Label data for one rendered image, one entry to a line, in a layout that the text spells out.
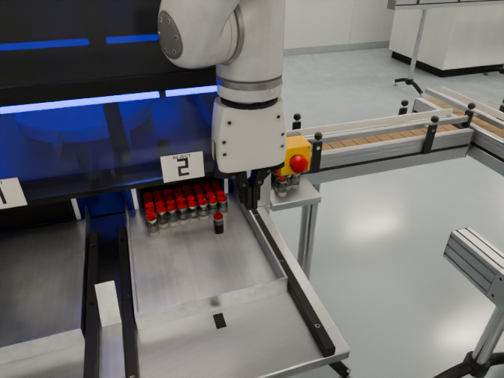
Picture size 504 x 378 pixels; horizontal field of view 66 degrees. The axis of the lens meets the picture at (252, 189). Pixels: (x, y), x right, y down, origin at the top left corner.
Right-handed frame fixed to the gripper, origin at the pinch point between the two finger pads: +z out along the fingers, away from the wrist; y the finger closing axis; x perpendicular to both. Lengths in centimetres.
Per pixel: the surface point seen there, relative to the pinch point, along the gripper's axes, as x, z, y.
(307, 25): -483, 70, -238
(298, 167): -19.7, 9.1, -17.3
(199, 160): -23.1, 5.5, 3.5
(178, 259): -11.3, 20.4, 11.2
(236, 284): -1.5, 20.3, 2.0
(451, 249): -30, 60, -85
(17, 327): -3.5, 20.4, 38.4
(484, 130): -34, 15, -84
